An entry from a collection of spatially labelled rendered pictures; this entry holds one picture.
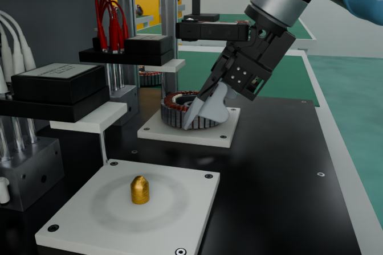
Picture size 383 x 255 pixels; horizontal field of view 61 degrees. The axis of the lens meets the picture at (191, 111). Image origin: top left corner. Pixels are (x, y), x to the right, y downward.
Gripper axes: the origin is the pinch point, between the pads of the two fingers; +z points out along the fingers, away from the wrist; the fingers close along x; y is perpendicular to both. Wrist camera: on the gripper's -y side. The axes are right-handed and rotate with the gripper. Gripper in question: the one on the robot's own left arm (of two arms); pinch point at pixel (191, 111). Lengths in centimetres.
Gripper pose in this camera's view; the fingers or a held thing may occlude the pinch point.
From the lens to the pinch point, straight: 56.8
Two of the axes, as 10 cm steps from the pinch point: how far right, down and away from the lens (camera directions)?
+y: 8.4, 5.4, -0.2
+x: 2.4, -3.4, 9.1
